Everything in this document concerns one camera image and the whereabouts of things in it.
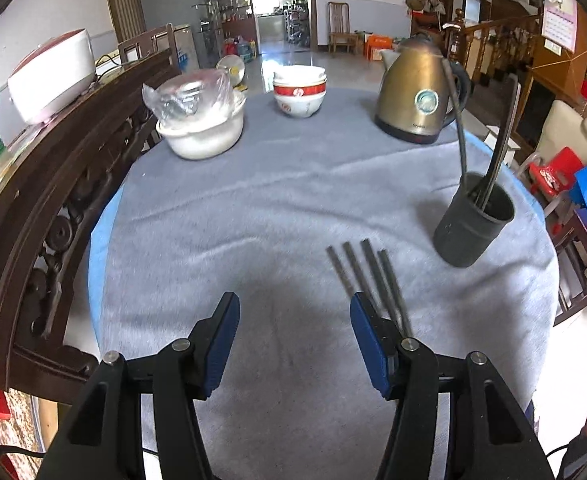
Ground clear plastic bag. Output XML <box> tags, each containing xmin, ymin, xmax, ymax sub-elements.
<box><xmin>142</xmin><ymin>67</ymin><xmax>238</xmax><ymax>123</ymax></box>

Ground dark grey utensil holder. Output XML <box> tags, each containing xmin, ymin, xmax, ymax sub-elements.
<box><xmin>432</xmin><ymin>171</ymin><xmax>517</xmax><ymax>267</ymax></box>

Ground grey tablecloth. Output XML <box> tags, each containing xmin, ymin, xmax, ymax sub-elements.
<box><xmin>96</xmin><ymin>87</ymin><xmax>559</xmax><ymax>480</ymax></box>

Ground small white fan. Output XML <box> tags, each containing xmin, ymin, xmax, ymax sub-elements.
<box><xmin>216</xmin><ymin>54</ymin><xmax>247</xmax><ymax>89</ymax></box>

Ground red banded white bowl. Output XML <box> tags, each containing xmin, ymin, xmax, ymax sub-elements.
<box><xmin>274</xmin><ymin>83</ymin><xmax>327</xmax><ymax>120</ymax></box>

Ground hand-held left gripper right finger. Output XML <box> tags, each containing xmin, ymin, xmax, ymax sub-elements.
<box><xmin>349</xmin><ymin>291</ymin><xmax>557</xmax><ymax>480</ymax></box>

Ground large white bowl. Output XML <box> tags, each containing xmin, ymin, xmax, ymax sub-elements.
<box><xmin>155</xmin><ymin>100</ymin><xmax>247</xmax><ymax>161</ymax></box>

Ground brown window curtain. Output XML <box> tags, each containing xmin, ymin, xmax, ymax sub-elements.
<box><xmin>102</xmin><ymin>0</ymin><xmax>147</xmax><ymax>44</ymax></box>

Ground grey refrigerator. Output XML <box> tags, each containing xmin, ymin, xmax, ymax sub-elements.
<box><xmin>138</xmin><ymin>0</ymin><xmax>209</xmax><ymax>61</ymax></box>

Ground carved wooden chair back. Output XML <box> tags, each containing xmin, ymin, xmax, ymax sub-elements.
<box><xmin>118</xmin><ymin>23</ymin><xmax>175</xmax><ymax>64</ymax></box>

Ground golden electric kettle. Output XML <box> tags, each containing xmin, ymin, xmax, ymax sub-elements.
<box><xmin>373</xmin><ymin>32</ymin><xmax>473</xmax><ymax>146</ymax></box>

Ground dark carved wooden sideboard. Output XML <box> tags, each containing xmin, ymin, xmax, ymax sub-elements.
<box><xmin>0</xmin><ymin>47</ymin><xmax>183</xmax><ymax>406</ymax></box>

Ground wall calendar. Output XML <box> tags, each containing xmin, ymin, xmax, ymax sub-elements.
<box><xmin>541</xmin><ymin>0</ymin><xmax>580</xmax><ymax>55</ymax></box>

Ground dark wooden chair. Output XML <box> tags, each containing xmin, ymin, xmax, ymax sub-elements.
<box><xmin>553</xmin><ymin>207</ymin><xmax>587</xmax><ymax>327</ymax></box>

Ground cream armchair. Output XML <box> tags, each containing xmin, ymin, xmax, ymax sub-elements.
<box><xmin>532</xmin><ymin>100</ymin><xmax>587</xmax><ymax>172</ymax></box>

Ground white rice cooker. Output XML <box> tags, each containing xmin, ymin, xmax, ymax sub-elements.
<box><xmin>8</xmin><ymin>29</ymin><xmax>98</xmax><ymax>126</ymax></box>

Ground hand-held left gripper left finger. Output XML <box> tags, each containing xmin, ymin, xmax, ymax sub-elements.
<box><xmin>36</xmin><ymin>291</ymin><xmax>242</xmax><ymax>480</ymax></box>

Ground orange cardboard boxes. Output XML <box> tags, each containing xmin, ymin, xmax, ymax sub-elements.
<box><xmin>363</xmin><ymin>34</ymin><xmax>395</xmax><ymax>62</ymax></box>

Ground glass shelf cabinet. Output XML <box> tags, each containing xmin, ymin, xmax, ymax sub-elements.
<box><xmin>204</xmin><ymin>0</ymin><xmax>255</xmax><ymax>46</ymax></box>

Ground dark metal chopstick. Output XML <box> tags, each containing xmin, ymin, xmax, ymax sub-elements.
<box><xmin>326</xmin><ymin>245</ymin><xmax>360</xmax><ymax>297</ymax></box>
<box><xmin>377</xmin><ymin>249</ymin><xmax>414</xmax><ymax>337</ymax></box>
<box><xmin>476</xmin><ymin>76</ymin><xmax>521</xmax><ymax>209</ymax></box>
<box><xmin>362</xmin><ymin>238</ymin><xmax>405</xmax><ymax>335</ymax></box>
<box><xmin>442</xmin><ymin>55</ymin><xmax>475</xmax><ymax>196</ymax></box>
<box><xmin>342</xmin><ymin>242</ymin><xmax>381</xmax><ymax>312</ymax></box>

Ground wooden dining chair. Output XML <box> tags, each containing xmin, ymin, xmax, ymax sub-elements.
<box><xmin>327</xmin><ymin>1</ymin><xmax>362</xmax><ymax>54</ymax></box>

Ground red plastic chair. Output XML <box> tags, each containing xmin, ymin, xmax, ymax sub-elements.
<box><xmin>526</xmin><ymin>147</ymin><xmax>587</xmax><ymax>197</ymax></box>

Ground small white stool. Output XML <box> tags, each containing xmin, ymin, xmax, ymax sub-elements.
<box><xmin>482</xmin><ymin>125</ymin><xmax>522</xmax><ymax>167</ymax></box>

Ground white ceramic bowl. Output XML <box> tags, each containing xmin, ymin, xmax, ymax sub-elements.
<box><xmin>272</xmin><ymin>65</ymin><xmax>327</xmax><ymax>88</ymax></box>

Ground white chest freezer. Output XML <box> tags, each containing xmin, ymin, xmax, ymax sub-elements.
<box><xmin>148</xmin><ymin>22</ymin><xmax>200</xmax><ymax>77</ymax></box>

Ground blue table cover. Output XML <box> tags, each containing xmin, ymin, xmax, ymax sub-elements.
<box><xmin>88</xmin><ymin>180</ymin><xmax>125</xmax><ymax>361</ymax></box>

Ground wooden stair railing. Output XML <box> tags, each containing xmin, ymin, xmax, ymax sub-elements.
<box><xmin>443</xmin><ymin>7</ymin><xmax>549</xmax><ymax>92</ymax></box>

